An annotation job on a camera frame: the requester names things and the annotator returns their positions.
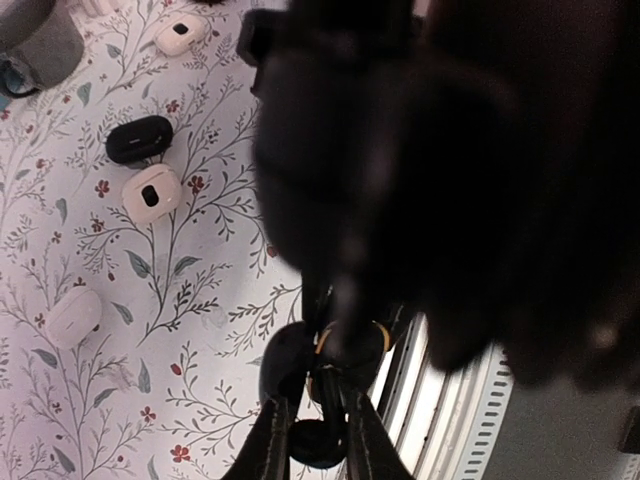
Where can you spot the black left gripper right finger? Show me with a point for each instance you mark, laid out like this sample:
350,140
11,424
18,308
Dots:
370,452

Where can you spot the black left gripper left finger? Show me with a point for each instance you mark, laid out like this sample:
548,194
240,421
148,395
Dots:
264,454

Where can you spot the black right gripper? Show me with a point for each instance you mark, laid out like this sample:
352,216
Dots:
480,163

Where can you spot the black earbud charging case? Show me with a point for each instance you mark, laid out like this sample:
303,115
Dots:
295,367

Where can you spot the white earbud charging case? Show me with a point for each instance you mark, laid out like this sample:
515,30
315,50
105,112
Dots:
73,317

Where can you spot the cream case with black oval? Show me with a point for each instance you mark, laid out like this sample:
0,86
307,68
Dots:
151,193

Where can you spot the floral patterned table mat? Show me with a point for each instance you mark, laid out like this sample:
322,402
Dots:
165,387

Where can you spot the dark grey mug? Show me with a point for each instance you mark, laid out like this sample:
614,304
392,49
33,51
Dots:
40,46

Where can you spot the aluminium front rail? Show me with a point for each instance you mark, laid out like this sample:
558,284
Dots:
443,426

